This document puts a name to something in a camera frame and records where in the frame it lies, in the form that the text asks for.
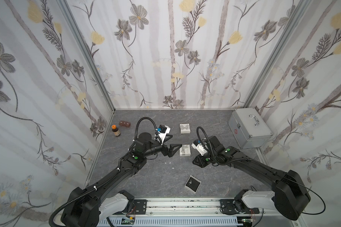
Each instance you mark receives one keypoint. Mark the white slotted cable duct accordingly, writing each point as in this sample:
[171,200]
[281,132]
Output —
[171,222]

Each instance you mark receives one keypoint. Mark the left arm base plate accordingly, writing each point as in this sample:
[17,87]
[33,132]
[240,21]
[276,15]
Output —
[136,207]

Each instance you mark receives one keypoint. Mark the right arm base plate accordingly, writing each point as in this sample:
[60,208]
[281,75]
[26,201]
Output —
[233,207]

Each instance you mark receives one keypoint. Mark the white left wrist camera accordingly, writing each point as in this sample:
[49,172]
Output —
[162,132]

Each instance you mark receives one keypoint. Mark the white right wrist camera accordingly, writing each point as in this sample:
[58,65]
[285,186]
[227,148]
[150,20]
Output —
[199,146]

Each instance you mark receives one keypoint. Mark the small brown block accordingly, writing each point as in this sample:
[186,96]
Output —
[125,123]

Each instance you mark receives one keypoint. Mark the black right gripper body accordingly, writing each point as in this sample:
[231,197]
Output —
[200,160]

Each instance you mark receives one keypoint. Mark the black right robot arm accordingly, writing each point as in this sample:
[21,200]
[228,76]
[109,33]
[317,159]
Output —
[287,193]

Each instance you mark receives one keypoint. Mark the dark grey foam insert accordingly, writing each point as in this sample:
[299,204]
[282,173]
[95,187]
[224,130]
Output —
[192,184]

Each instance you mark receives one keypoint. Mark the far white bow gift box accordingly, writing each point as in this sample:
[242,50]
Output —
[185,128]

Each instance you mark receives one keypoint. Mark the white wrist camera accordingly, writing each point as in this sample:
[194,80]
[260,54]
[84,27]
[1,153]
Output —
[162,132]
[199,146]

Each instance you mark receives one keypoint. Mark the brown bottle orange cap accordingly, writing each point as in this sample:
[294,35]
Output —
[115,130]

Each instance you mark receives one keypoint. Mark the silver aluminium first aid case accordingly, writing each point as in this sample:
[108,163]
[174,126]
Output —
[248,128]

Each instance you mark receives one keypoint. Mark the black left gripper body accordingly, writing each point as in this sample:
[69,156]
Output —
[168,149]

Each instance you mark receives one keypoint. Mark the aluminium mounting rail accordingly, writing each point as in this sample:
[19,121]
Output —
[184,206]

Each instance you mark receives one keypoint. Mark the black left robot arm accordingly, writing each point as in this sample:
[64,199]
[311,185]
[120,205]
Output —
[84,206]

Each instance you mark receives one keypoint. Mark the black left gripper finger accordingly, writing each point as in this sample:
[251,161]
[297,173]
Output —
[165,138]
[173,149]

